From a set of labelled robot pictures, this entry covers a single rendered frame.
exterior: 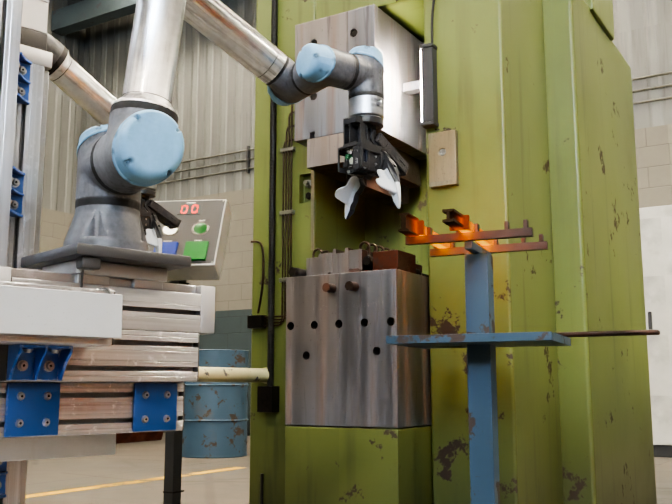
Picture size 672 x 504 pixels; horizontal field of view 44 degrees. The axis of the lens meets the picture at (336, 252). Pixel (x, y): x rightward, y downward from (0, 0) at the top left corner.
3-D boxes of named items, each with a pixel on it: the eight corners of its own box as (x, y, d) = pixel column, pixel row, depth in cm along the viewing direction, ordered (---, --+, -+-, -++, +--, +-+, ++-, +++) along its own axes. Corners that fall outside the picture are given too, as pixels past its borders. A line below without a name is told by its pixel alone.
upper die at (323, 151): (361, 159, 255) (361, 129, 257) (306, 168, 266) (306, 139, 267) (420, 186, 291) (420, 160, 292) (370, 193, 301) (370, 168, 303)
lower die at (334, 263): (362, 274, 250) (361, 246, 251) (306, 278, 260) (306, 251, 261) (422, 288, 285) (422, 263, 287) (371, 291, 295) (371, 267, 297)
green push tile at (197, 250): (205, 259, 261) (208, 240, 266) (181, 259, 262) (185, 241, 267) (206, 262, 263) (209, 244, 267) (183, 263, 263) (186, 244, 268)
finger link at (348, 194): (322, 209, 177) (340, 170, 174) (342, 213, 181) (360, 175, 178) (330, 216, 175) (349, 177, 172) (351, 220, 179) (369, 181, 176)
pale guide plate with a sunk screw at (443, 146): (456, 183, 251) (455, 129, 253) (429, 187, 255) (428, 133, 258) (459, 185, 252) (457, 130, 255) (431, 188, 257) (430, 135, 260)
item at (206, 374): (182, 383, 240) (183, 364, 241) (169, 383, 243) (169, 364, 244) (272, 383, 277) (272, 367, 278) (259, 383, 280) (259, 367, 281)
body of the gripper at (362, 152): (336, 175, 172) (336, 119, 174) (365, 182, 178) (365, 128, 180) (362, 169, 167) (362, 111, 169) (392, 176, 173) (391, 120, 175)
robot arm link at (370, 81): (337, 52, 178) (369, 61, 183) (337, 101, 176) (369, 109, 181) (360, 39, 171) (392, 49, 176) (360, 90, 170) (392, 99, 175)
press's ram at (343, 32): (400, 122, 250) (398, -4, 256) (293, 141, 270) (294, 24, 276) (456, 154, 285) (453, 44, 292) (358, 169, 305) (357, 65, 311)
